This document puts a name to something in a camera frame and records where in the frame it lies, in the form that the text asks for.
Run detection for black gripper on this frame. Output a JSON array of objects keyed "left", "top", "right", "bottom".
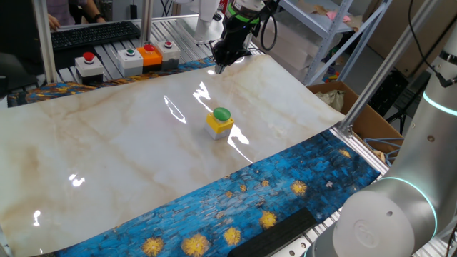
[{"left": 210, "top": 14, "right": 261, "bottom": 75}]

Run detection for yellow box green mushroom button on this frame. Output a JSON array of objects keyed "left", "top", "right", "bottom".
[{"left": 204, "top": 106, "right": 235, "bottom": 141}]

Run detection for white box small red button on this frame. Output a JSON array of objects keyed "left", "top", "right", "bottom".
[{"left": 156, "top": 40, "right": 181, "bottom": 71}]

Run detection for orange box red button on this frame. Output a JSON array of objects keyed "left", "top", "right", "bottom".
[{"left": 136, "top": 44, "right": 164, "bottom": 74}]

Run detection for white box small green button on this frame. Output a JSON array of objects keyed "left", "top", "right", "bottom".
[{"left": 116, "top": 48, "right": 144, "bottom": 78}]

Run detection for white box red mushroom button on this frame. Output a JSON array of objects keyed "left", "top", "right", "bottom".
[{"left": 74, "top": 51, "right": 105, "bottom": 85}]

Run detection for white machine base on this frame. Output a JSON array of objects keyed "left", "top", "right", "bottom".
[{"left": 176, "top": 0, "right": 229, "bottom": 46}]

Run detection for grey metal shelf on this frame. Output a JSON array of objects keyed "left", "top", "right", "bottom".
[{"left": 274, "top": 0, "right": 390, "bottom": 85}]

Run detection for colourful toy blocks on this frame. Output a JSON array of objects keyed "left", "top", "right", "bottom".
[{"left": 323, "top": 69, "right": 341, "bottom": 83}]

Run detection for crumpled beige bag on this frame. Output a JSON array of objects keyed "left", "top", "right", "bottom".
[{"left": 316, "top": 89, "right": 346, "bottom": 111}]

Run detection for pink paper scrap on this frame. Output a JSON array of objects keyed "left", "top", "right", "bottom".
[{"left": 324, "top": 9, "right": 353, "bottom": 24}]

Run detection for glossy marble pattern sheet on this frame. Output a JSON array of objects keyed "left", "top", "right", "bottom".
[{"left": 0, "top": 53, "right": 346, "bottom": 257}]

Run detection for black keyboard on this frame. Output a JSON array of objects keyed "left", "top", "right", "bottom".
[{"left": 49, "top": 20, "right": 141, "bottom": 51}]

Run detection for blue starry painting cloth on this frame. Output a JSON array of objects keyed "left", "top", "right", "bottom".
[{"left": 6, "top": 56, "right": 380, "bottom": 257}]

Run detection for open cardboard box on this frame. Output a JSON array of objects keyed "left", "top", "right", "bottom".
[{"left": 306, "top": 81, "right": 406, "bottom": 158}]

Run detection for person in purple shirt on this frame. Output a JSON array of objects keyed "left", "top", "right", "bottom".
[{"left": 46, "top": 0, "right": 107, "bottom": 26}]

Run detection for large cardboard box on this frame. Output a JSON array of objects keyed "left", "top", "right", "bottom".
[{"left": 363, "top": 0, "right": 457, "bottom": 78}]

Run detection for black foam block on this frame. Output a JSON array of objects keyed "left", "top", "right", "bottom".
[{"left": 227, "top": 206, "right": 318, "bottom": 257}]

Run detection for silver robot mounting plate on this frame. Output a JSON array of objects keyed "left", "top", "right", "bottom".
[{"left": 269, "top": 210, "right": 343, "bottom": 257}]

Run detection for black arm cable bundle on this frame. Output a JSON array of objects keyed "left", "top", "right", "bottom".
[{"left": 249, "top": 0, "right": 281, "bottom": 51}]

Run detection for aluminium frame bar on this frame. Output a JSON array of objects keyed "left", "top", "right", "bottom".
[{"left": 56, "top": 13, "right": 201, "bottom": 31}]

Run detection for aluminium frame post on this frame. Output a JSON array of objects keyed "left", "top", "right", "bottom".
[
  {"left": 139, "top": 0, "right": 154, "bottom": 47},
  {"left": 337, "top": 0, "right": 439, "bottom": 138},
  {"left": 31, "top": 0, "right": 58, "bottom": 85}
]

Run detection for black cable with plug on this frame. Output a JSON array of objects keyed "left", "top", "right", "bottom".
[{"left": 408, "top": 0, "right": 457, "bottom": 89}]

